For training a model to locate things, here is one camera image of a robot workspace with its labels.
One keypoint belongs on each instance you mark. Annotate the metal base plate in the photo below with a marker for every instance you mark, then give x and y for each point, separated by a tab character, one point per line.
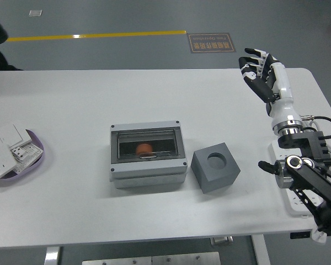
154	259

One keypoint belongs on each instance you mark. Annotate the purple tray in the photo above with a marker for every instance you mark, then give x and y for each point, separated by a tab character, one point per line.
36	139

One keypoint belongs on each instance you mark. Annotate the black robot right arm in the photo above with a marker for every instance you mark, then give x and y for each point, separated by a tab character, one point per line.
314	176

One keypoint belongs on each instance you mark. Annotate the grey cube with round hole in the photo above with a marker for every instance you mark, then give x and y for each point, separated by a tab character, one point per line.
218	179

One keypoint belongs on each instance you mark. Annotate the small metal floor plate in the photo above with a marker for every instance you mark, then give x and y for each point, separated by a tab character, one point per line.
35	13

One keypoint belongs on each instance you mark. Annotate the white wall switch plate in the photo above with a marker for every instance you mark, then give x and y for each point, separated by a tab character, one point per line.
12	135

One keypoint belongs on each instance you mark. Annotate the brown floor sign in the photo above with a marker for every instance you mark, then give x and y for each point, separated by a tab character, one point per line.
211	42

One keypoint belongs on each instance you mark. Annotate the metal table bracket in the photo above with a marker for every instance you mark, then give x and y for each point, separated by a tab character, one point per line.
222	240

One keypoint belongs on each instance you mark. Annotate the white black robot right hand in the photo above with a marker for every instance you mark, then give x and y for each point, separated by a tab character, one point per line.
282	107

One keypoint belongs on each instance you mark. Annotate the white circuit breaker module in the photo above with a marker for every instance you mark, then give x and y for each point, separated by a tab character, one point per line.
27	154

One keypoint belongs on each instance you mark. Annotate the white power strip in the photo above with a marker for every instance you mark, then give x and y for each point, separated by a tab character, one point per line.
295	203

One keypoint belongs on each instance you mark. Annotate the grey enclosure box with lid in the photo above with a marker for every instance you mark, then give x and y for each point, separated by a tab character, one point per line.
149	171

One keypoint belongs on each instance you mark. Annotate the yellow floor tape line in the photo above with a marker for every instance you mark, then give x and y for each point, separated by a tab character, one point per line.
99	35

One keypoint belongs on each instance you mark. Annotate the white table leg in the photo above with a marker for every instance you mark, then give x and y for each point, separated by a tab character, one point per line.
260	251
52	255

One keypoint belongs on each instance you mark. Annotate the black desk control panel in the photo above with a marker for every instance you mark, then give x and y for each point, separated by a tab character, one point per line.
300	235

